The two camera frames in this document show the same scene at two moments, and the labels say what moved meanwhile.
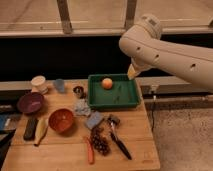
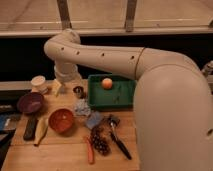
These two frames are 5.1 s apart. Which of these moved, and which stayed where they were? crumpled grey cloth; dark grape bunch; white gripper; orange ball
Moved: white gripper
Stayed: dark grape bunch; orange ball; crumpled grey cloth
